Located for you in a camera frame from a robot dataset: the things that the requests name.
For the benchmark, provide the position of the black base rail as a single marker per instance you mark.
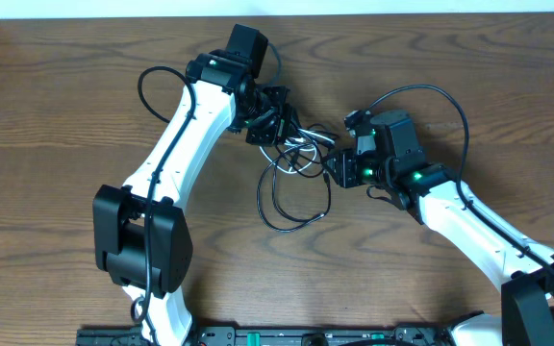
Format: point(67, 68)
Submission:
point(400, 335)

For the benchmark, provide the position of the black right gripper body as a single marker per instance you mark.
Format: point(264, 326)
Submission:
point(360, 170)

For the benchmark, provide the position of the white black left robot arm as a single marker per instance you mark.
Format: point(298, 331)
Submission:
point(141, 237)

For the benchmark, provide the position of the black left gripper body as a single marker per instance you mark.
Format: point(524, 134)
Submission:
point(273, 122)

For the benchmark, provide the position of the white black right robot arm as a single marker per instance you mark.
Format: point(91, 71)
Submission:
point(519, 267)

